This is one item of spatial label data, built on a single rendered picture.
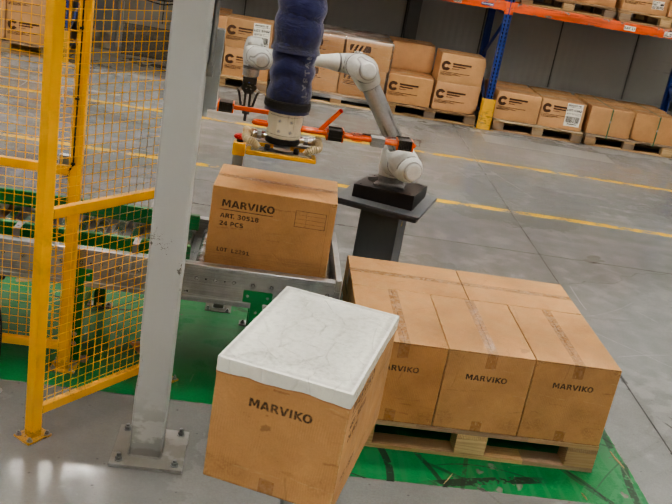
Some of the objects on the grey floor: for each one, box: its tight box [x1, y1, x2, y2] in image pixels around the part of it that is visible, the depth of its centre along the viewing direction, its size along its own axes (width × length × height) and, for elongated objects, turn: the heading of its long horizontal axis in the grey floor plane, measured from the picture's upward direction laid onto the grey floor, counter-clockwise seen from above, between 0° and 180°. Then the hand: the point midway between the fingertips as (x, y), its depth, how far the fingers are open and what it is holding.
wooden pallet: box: [364, 420, 599, 473], centre depth 458 cm, size 120×100×14 cm
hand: (245, 114), depth 482 cm, fingers closed
